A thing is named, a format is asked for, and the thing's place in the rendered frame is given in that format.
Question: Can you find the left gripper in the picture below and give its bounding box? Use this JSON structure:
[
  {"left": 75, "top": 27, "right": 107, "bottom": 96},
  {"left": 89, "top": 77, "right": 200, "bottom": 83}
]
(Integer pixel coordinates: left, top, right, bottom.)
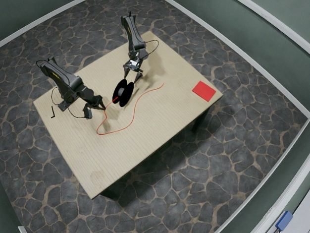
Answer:
[{"left": 124, "top": 58, "right": 143, "bottom": 83}]

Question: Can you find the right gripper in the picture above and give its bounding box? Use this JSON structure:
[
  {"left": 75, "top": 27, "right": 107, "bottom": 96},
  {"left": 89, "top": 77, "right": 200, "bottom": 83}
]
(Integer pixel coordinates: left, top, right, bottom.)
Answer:
[{"left": 82, "top": 95, "right": 106, "bottom": 116}]

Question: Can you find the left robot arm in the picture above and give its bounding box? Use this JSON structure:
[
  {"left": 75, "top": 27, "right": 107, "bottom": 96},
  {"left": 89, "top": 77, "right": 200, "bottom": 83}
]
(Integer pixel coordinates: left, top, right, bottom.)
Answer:
[{"left": 121, "top": 13, "right": 149, "bottom": 69}]

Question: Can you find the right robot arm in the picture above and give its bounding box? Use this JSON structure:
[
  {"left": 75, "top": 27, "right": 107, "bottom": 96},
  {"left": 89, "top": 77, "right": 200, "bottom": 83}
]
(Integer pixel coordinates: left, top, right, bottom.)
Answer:
[{"left": 40, "top": 55, "right": 94, "bottom": 112}]

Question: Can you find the red flat rectangular pad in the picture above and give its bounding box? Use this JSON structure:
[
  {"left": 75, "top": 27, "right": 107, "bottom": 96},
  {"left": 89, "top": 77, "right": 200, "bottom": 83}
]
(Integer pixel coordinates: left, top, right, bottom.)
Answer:
[{"left": 192, "top": 81, "right": 216, "bottom": 102}]

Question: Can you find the black disc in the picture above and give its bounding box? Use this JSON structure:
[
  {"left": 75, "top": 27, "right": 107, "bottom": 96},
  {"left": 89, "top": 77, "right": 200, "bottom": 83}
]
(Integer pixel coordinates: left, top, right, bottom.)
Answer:
[{"left": 112, "top": 79, "right": 134, "bottom": 107}]

